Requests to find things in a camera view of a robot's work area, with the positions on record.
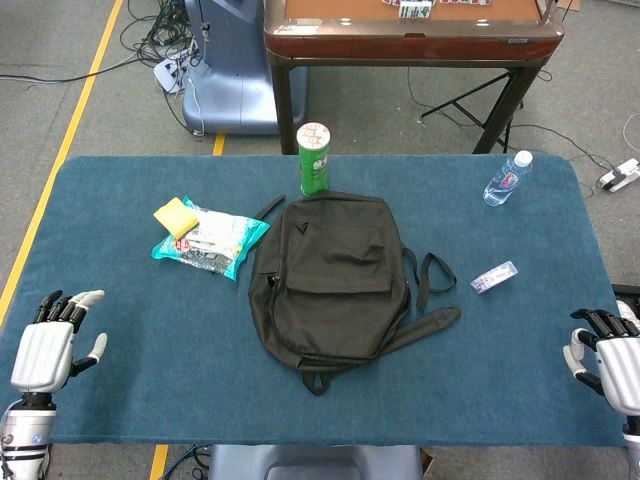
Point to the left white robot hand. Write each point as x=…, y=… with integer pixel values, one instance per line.
x=42, y=355

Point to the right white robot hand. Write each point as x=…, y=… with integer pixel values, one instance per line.
x=620, y=370

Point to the black backpack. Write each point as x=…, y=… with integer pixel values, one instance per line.
x=330, y=280

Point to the blue-grey own robot base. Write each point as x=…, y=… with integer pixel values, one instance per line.
x=315, y=462

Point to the teal white snack bag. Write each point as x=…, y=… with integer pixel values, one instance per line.
x=220, y=245

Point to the white mesh shoe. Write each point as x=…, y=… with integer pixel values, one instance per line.
x=625, y=306

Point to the blue felt table cover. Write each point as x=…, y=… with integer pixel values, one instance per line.
x=150, y=350

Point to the clear box purple contents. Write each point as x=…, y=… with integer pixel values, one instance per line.
x=494, y=278

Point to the yellow sponge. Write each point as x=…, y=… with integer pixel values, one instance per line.
x=176, y=217

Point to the white power strip black plug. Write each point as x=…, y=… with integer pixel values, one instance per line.
x=622, y=175

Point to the clear water bottle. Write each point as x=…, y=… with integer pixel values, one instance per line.
x=502, y=182

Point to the white power strip with plugs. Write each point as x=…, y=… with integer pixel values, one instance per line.
x=167, y=72

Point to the green chips can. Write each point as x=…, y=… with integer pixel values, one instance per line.
x=315, y=170

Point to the brown mahjong table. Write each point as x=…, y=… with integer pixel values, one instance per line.
x=410, y=42

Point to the mahjong tiles set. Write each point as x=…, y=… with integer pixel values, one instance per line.
x=415, y=9

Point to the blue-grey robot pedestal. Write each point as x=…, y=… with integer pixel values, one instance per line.
x=230, y=75

